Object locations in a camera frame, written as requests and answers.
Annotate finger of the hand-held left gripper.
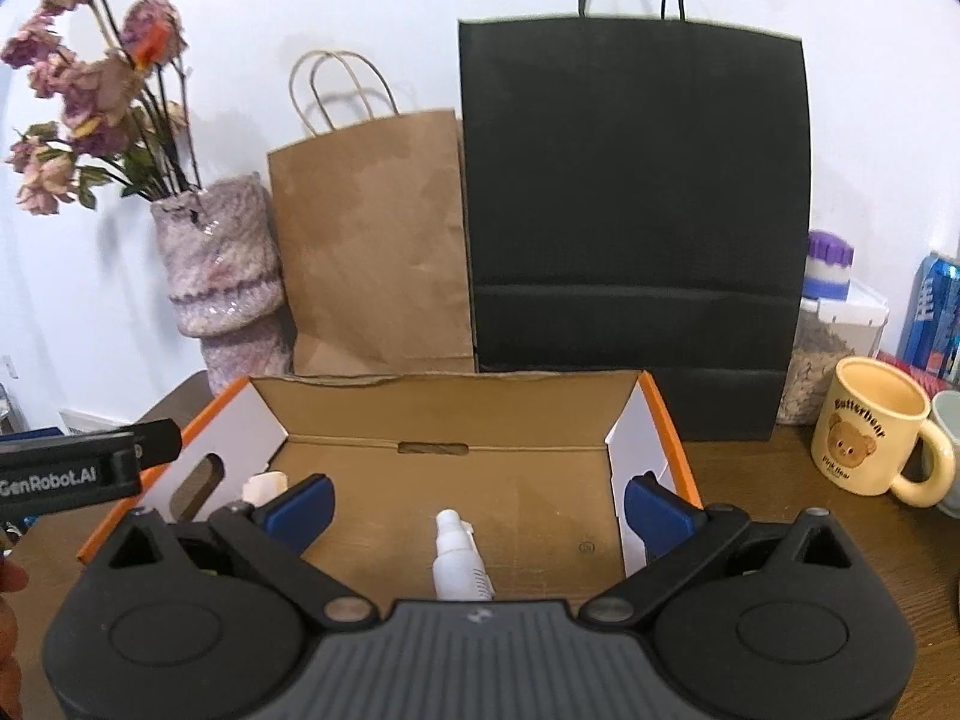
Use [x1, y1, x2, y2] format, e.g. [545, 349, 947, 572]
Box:
[71, 420, 183, 470]

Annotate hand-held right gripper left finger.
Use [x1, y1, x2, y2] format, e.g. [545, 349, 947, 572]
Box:
[109, 474, 380, 631]

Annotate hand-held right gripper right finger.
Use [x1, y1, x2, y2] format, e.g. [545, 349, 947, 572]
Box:
[581, 472, 852, 627]

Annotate orange cardboard box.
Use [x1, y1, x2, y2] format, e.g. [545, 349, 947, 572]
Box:
[77, 370, 704, 593]

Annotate white spray bottle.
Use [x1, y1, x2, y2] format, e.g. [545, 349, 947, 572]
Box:
[430, 510, 496, 602]

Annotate person's left hand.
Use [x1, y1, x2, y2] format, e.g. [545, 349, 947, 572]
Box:
[0, 561, 31, 691]

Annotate white plastic object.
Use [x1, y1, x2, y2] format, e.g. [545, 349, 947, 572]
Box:
[241, 471, 290, 507]

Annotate pink knitted vase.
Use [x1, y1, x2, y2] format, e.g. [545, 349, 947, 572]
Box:
[152, 174, 295, 395]

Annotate clear container with white lid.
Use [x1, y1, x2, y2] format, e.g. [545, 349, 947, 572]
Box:
[776, 292, 891, 425]

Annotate yellow bear mug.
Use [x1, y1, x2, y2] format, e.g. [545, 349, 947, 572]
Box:
[811, 357, 957, 509]

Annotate brown paper bag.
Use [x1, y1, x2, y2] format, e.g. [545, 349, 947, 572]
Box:
[268, 50, 477, 377]

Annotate red printed packet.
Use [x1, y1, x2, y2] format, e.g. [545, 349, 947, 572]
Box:
[874, 351, 960, 395]

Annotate light grey cup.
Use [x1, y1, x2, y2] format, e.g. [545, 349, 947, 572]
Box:
[930, 390, 960, 518]

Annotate purple and white jar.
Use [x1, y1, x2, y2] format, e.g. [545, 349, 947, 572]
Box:
[804, 230, 856, 301]

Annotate black paper bag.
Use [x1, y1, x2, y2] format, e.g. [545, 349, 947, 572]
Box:
[457, 0, 812, 442]

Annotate blue drink can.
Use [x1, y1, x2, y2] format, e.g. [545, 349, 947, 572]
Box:
[898, 251, 960, 382]

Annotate dried pink flowers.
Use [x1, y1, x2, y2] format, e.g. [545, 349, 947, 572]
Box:
[0, 0, 203, 215]

